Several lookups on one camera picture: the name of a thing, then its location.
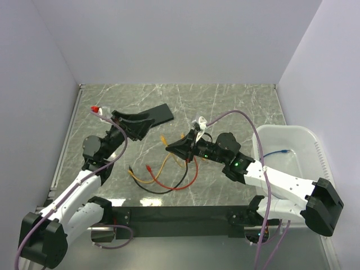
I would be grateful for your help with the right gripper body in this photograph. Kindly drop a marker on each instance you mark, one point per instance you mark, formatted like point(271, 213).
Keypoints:
point(206, 149)

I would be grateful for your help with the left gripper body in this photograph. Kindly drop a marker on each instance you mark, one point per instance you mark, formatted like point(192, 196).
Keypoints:
point(115, 138)

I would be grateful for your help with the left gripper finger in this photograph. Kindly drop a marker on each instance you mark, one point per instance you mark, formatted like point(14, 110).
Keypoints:
point(119, 116)
point(137, 129)

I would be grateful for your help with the black network switch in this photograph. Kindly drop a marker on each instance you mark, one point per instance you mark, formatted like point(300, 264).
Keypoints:
point(161, 114)

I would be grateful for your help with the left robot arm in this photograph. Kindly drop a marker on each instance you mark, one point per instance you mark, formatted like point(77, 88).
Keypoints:
point(46, 236)

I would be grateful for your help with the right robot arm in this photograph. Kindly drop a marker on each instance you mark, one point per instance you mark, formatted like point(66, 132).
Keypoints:
point(315, 203)

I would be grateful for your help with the white plastic bin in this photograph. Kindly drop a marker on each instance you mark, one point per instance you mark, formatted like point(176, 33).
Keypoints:
point(287, 157)

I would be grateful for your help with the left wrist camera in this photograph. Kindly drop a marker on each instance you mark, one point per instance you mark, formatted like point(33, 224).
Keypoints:
point(104, 111)

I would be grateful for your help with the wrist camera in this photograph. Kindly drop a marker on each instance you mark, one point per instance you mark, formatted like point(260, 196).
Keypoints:
point(104, 111)
point(200, 126)

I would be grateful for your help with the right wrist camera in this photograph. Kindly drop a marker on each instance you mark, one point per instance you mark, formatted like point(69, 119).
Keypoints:
point(200, 126)

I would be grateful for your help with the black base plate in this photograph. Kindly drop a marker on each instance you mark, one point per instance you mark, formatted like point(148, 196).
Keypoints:
point(174, 221)

